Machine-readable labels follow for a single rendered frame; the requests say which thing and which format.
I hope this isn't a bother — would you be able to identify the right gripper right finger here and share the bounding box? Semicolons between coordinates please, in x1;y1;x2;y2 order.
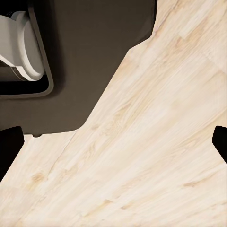
212;126;227;164

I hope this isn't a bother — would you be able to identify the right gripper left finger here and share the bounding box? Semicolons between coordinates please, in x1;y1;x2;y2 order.
0;126;25;183

